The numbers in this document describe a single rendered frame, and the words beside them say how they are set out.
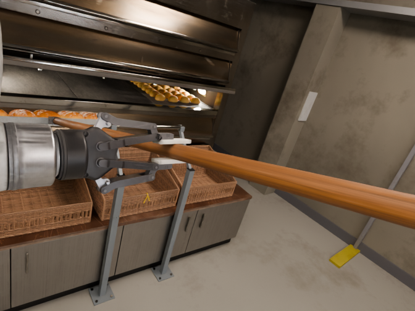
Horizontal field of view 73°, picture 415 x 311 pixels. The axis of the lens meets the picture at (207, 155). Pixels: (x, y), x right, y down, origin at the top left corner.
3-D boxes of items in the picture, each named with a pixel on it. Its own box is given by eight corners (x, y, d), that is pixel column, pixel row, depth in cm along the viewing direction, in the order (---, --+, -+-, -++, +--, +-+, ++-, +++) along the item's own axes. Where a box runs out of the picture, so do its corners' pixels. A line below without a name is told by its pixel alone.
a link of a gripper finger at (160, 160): (159, 160, 51) (159, 164, 51) (190, 158, 55) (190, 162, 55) (150, 157, 53) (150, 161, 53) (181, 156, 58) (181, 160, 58)
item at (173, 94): (128, 80, 274) (128, 74, 272) (170, 86, 304) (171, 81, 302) (156, 101, 233) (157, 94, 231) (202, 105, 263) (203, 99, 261)
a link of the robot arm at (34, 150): (3, 182, 41) (49, 178, 45) (10, 199, 35) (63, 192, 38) (0, 120, 40) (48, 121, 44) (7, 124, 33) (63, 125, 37)
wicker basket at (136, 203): (77, 181, 206) (81, 147, 196) (147, 174, 243) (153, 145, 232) (100, 222, 174) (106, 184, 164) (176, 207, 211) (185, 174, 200)
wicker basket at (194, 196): (150, 173, 245) (156, 145, 234) (202, 169, 280) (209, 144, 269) (178, 207, 212) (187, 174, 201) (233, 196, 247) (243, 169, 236)
